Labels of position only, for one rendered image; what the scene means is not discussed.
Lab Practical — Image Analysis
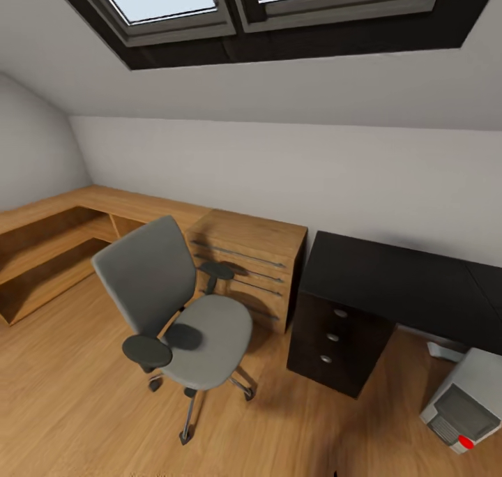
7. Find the swivel chair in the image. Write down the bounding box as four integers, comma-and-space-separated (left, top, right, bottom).
90, 215, 253, 445

